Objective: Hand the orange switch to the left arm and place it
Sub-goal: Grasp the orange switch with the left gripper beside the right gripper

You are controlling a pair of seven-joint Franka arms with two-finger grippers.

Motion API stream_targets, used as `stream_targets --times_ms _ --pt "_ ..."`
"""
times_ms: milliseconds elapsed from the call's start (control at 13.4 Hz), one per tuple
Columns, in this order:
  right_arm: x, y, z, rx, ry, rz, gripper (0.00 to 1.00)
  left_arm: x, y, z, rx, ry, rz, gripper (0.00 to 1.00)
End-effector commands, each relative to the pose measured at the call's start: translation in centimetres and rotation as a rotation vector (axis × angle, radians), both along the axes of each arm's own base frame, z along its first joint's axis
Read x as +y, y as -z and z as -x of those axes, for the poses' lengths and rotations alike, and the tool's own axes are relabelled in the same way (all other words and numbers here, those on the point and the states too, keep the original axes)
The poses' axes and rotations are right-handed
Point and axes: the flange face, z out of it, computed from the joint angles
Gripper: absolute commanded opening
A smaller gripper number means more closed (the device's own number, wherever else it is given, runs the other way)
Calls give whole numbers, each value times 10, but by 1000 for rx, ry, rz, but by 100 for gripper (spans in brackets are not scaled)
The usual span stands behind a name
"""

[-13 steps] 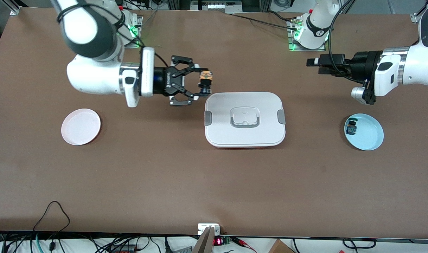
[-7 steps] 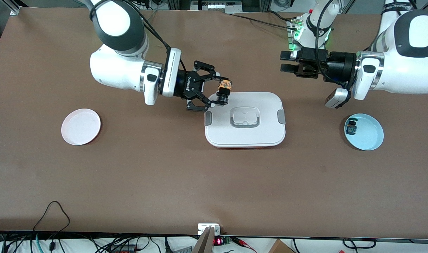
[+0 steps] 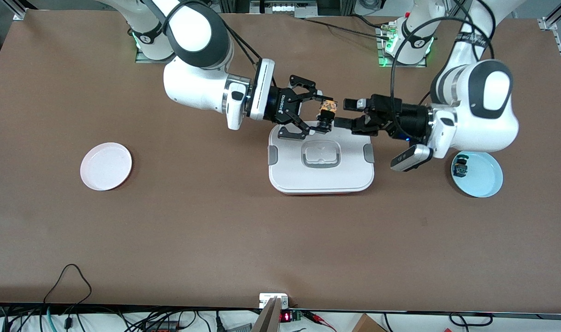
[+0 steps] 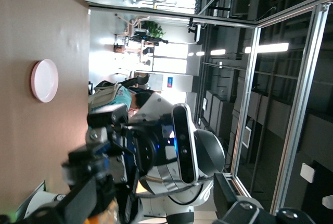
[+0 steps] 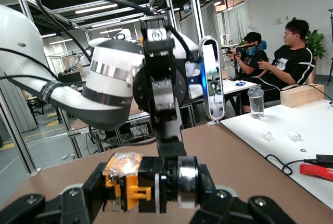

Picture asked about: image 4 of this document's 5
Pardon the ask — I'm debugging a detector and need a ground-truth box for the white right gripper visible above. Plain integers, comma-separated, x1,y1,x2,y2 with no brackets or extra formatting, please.
61,91,180,195

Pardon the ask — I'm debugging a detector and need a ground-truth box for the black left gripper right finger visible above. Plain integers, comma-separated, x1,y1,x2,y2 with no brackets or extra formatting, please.
212,173,314,224

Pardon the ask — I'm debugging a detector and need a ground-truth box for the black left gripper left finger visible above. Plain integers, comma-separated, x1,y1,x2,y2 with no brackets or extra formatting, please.
0,177,97,224

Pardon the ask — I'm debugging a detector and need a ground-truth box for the beige backpack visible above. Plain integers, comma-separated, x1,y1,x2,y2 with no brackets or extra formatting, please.
87,79,123,110

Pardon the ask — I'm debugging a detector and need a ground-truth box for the person in teal shirt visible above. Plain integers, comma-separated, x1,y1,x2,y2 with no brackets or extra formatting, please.
114,88,156,114

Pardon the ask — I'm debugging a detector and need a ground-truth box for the white round plate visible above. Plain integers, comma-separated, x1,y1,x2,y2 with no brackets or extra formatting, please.
30,59,59,104

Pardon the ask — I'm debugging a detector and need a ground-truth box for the green potted plant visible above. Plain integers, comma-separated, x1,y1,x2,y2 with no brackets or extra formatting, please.
145,20,167,39

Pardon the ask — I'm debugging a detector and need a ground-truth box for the long ceiling light strip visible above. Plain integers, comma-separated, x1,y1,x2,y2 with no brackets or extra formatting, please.
244,42,290,54

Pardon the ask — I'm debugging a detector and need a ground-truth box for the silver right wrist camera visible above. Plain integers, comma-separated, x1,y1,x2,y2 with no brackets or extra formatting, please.
171,103,200,184

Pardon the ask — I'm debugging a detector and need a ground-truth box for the white wall box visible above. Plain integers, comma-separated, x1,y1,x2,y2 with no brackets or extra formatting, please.
299,162,316,184

